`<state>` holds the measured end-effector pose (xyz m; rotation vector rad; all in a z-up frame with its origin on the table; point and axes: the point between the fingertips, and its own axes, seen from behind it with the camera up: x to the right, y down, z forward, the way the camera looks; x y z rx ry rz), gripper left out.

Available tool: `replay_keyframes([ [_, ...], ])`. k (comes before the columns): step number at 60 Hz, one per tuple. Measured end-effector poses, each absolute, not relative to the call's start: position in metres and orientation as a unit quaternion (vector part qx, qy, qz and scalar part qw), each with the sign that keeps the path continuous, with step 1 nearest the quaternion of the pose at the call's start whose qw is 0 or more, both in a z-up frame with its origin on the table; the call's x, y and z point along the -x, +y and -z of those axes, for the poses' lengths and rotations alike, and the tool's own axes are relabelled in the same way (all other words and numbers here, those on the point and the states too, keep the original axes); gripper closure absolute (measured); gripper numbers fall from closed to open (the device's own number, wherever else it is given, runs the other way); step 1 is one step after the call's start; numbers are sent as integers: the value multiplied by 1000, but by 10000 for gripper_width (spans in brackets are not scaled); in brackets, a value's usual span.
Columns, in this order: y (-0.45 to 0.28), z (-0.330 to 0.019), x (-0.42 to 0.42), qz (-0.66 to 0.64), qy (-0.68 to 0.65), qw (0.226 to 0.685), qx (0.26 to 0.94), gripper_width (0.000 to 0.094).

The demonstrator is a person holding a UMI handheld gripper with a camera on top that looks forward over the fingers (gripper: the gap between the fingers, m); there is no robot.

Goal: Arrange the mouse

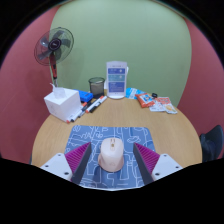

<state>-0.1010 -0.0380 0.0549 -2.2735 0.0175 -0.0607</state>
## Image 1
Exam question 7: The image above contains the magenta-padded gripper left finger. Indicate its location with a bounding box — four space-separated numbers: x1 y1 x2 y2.
40 142 93 185

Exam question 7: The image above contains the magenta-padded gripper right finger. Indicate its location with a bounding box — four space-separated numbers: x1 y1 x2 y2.
132 142 184 185

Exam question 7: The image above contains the cream white computer mouse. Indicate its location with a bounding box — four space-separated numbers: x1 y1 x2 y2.
97 137 125 173

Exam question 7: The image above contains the blue patterned mouse pad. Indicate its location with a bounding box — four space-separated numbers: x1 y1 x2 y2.
63 124 158 189

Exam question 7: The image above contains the white marker red cap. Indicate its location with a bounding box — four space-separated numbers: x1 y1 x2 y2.
85 95 105 114
65 101 89 124

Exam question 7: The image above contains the white tissue box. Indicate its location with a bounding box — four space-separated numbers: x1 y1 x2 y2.
43 83 83 123

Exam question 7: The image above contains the white and orange snack packet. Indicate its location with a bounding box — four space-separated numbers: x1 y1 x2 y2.
149 96 179 115

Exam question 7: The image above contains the blue whiteboard eraser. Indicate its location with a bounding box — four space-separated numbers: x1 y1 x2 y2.
77 89 94 104

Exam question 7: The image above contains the black office chair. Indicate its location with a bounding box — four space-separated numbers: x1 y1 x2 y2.
199 124 224 163

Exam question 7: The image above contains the light blue packet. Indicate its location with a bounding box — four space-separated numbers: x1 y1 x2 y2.
125 87 146 100

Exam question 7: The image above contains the dark mesh pen cup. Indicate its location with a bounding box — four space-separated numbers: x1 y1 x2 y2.
88 76 106 99

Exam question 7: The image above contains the black standing fan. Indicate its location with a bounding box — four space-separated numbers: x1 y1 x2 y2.
33 26 75 88

